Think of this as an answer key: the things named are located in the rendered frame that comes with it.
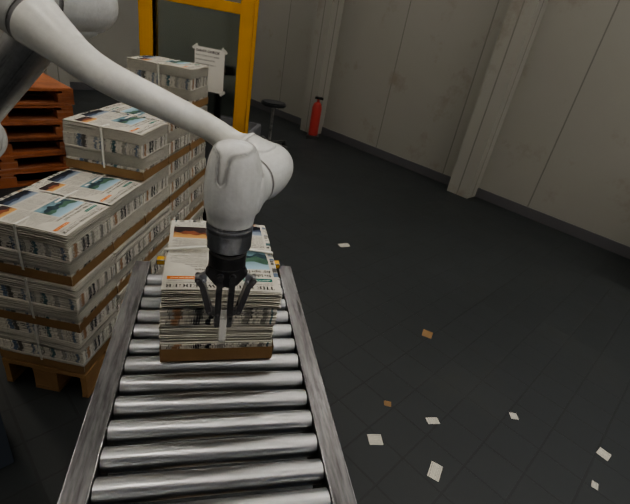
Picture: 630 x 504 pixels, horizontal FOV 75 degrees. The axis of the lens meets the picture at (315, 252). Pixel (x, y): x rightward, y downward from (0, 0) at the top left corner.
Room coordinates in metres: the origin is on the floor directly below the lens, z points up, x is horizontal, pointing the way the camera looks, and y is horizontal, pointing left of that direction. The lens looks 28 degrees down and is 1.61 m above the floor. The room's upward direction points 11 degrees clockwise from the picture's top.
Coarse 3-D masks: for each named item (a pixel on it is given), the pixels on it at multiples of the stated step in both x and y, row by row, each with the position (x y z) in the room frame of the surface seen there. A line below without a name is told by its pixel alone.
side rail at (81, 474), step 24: (144, 264) 1.18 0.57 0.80; (120, 312) 0.92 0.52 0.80; (120, 336) 0.83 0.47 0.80; (120, 360) 0.75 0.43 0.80; (96, 384) 0.66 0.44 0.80; (96, 408) 0.60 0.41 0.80; (96, 432) 0.54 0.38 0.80; (72, 456) 0.49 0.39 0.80; (96, 456) 0.49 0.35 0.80; (72, 480) 0.44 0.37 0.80
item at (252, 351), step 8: (272, 344) 0.86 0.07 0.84; (160, 352) 0.76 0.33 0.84; (168, 352) 0.76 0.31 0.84; (176, 352) 0.77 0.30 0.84; (184, 352) 0.78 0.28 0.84; (192, 352) 0.78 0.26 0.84; (200, 352) 0.79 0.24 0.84; (208, 352) 0.79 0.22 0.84; (216, 352) 0.80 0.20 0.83; (224, 352) 0.81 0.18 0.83; (232, 352) 0.81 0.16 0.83; (240, 352) 0.82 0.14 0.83; (248, 352) 0.83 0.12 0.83; (256, 352) 0.83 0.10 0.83; (264, 352) 0.84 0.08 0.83; (160, 360) 0.76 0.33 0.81; (168, 360) 0.77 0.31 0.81; (176, 360) 0.77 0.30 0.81; (184, 360) 0.78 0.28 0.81; (192, 360) 0.78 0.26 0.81; (200, 360) 0.79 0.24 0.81
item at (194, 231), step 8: (176, 224) 1.08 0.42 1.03; (184, 224) 1.09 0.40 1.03; (192, 224) 1.10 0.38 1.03; (200, 224) 1.11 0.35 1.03; (176, 232) 1.03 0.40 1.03; (184, 232) 1.04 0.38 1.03; (192, 232) 1.05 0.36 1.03; (200, 232) 1.06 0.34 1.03; (256, 232) 1.13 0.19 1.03; (264, 232) 1.14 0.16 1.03; (176, 240) 0.99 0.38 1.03; (184, 240) 1.00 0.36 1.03; (192, 240) 1.01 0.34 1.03; (200, 240) 1.02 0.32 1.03; (256, 240) 1.08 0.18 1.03; (264, 240) 1.09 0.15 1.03
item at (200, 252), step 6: (174, 246) 0.96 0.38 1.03; (180, 246) 0.97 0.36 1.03; (168, 252) 0.93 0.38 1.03; (174, 252) 0.93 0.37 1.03; (180, 252) 0.94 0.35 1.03; (186, 252) 0.94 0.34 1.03; (192, 252) 0.95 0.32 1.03; (198, 252) 0.95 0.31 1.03; (204, 252) 0.96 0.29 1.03; (252, 252) 1.01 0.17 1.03; (258, 252) 1.01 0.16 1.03
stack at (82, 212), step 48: (48, 192) 1.53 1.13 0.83; (96, 192) 1.61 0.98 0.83; (144, 192) 1.82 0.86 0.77; (0, 240) 1.24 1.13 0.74; (48, 240) 1.24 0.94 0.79; (96, 240) 1.40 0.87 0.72; (144, 240) 1.79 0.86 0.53; (0, 288) 1.25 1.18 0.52; (48, 288) 1.24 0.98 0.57; (96, 288) 1.37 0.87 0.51; (0, 336) 1.25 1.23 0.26; (48, 336) 1.24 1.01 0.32; (96, 336) 1.35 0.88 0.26; (48, 384) 1.24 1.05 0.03
